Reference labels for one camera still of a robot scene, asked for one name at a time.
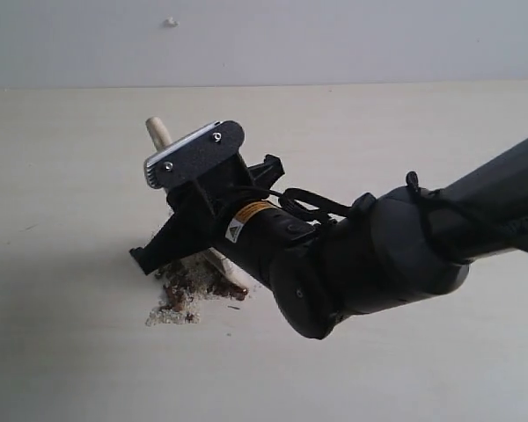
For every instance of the beans and rice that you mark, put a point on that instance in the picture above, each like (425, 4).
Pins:
(185, 285)

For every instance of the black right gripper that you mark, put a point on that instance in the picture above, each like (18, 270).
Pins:
(199, 206)

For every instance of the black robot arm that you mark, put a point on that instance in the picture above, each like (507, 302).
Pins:
(324, 261)

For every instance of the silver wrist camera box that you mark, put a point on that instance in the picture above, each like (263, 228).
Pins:
(193, 155)

